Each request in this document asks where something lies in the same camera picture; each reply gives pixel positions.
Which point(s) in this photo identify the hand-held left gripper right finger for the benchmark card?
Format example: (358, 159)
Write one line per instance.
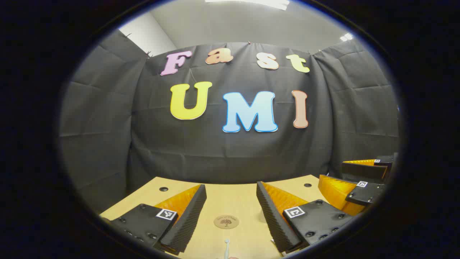
(271, 216)

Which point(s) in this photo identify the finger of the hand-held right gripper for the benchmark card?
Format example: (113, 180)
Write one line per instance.
(364, 194)
(363, 171)

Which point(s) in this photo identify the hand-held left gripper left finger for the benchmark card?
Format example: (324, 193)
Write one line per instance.
(190, 216)

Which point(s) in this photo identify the round wooden coaster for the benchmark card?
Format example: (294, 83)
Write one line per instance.
(226, 221)

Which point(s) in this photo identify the pale green toothbrush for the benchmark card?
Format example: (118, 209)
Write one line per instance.
(226, 248)

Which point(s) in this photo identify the light wooden desktop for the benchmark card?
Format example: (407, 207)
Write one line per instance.
(230, 199)

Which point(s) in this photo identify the black backdrop cloth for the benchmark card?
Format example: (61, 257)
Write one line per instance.
(233, 154)

